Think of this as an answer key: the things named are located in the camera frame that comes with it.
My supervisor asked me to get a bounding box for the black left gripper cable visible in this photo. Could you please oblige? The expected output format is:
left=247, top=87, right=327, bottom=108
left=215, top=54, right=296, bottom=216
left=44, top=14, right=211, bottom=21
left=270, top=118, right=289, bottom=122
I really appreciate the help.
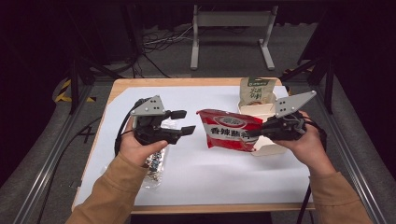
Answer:
left=113, top=97, right=150, bottom=157

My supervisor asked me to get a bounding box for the red seasoning packet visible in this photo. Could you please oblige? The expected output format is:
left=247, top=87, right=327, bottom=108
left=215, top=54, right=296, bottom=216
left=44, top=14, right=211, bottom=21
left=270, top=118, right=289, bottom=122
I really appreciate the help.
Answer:
left=196, top=108, right=265, bottom=153

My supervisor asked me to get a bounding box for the wooden table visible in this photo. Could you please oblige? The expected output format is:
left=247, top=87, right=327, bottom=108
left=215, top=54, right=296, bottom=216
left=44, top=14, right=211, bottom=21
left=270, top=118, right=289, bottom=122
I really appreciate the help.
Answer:
left=71, top=77, right=316, bottom=216

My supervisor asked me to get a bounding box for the white table mat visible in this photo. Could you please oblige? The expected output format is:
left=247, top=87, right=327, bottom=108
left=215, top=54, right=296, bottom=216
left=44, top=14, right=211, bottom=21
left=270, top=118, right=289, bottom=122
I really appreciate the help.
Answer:
left=74, top=85, right=312, bottom=207

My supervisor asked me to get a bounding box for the grey metal stand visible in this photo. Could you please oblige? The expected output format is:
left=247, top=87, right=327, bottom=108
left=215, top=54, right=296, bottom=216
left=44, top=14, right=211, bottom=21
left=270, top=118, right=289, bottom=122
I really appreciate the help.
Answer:
left=190, top=4, right=279, bottom=71

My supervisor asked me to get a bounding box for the green and beige seasoning packet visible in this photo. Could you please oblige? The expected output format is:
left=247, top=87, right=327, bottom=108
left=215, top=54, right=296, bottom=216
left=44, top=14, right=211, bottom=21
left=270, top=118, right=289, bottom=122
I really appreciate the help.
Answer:
left=238, top=77, right=277, bottom=106

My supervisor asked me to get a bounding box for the bundle of floor cables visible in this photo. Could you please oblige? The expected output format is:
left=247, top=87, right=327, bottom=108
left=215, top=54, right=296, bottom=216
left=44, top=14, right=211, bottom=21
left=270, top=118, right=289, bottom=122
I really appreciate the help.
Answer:
left=134, top=24, right=195, bottom=78

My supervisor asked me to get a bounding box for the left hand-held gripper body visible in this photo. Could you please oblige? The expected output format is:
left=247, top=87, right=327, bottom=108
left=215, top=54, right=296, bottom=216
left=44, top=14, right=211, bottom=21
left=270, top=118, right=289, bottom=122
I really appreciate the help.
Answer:
left=130, top=94, right=185, bottom=147

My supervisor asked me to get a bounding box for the person's right hand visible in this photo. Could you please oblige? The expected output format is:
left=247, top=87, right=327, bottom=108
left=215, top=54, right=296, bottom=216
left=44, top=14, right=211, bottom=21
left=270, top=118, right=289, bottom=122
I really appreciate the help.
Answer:
left=274, top=111, right=337, bottom=176

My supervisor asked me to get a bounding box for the white plastic box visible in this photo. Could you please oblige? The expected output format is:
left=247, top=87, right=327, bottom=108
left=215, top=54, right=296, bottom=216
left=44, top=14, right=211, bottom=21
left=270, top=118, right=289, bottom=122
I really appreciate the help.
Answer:
left=237, top=90, right=289, bottom=157

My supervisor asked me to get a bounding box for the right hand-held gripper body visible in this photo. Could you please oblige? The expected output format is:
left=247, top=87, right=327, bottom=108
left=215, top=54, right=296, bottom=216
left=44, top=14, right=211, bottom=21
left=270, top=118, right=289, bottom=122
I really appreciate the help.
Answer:
left=262, top=90, right=318, bottom=143

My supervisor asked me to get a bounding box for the black tripod stand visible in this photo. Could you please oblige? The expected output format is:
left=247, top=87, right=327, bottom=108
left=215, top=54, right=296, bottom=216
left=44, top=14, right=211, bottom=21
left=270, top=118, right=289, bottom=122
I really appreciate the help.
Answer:
left=66, top=6, right=125, bottom=115
left=279, top=46, right=335, bottom=115

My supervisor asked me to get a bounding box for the person's left hand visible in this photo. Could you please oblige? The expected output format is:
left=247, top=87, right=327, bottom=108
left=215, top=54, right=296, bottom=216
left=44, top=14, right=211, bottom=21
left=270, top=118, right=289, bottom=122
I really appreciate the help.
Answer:
left=119, top=116, right=169, bottom=167

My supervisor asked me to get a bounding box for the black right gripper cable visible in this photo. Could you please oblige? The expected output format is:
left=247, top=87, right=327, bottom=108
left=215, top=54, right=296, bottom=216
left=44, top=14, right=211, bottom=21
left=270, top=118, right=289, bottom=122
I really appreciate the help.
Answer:
left=295, top=119, right=329, bottom=224

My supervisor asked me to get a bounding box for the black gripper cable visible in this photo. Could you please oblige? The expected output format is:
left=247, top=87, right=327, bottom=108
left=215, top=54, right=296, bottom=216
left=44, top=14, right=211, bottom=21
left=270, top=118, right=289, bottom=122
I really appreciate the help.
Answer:
left=295, top=119, right=329, bottom=224
left=113, top=97, right=150, bottom=157

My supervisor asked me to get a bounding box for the aluminium frame rail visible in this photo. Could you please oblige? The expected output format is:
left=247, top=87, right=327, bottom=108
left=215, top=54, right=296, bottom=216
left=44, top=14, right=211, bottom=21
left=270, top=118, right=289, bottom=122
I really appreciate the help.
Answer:
left=311, top=83, right=389, bottom=224
left=12, top=83, right=94, bottom=224

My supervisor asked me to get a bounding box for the yellow and black floor tape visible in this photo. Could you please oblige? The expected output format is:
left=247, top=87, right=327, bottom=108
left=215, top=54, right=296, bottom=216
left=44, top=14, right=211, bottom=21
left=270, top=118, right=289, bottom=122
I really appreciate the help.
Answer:
left=54, top=78, right=97, bottom=104

